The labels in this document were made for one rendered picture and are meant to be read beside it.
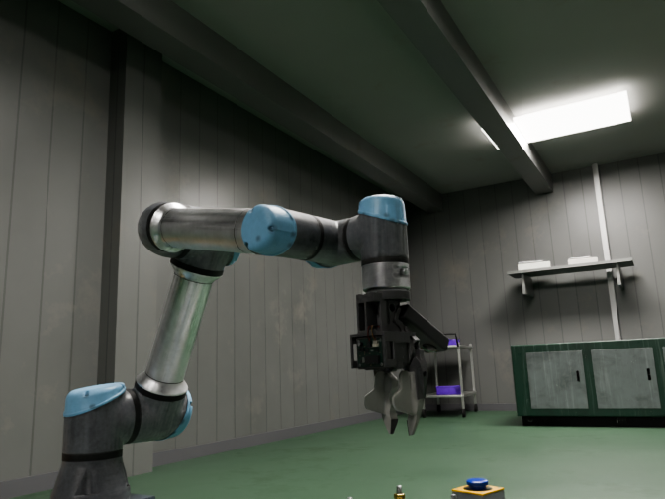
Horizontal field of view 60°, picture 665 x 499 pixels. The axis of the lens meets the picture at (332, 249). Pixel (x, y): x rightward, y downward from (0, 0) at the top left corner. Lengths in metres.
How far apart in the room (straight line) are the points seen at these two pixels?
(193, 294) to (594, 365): 4.46
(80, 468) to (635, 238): 6.51
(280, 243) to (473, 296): 6.60
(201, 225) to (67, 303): 2.57
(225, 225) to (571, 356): 4.66
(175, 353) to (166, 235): 0.32
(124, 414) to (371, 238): 0.68
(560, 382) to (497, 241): 2.51
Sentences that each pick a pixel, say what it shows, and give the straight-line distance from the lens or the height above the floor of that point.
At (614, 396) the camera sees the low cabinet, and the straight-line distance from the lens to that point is 5.40.
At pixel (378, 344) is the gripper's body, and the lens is 0.86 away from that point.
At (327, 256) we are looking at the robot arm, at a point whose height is 0.72.
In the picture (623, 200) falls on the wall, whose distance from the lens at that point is 7.29.
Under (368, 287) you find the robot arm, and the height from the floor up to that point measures 0.67.
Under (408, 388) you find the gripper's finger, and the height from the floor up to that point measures 0.51.
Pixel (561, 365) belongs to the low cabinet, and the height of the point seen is 0.50.
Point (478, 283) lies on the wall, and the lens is 7.40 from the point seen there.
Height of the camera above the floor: 0.54
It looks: 12 degrees up
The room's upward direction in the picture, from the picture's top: 2 degrees counter-clockwise
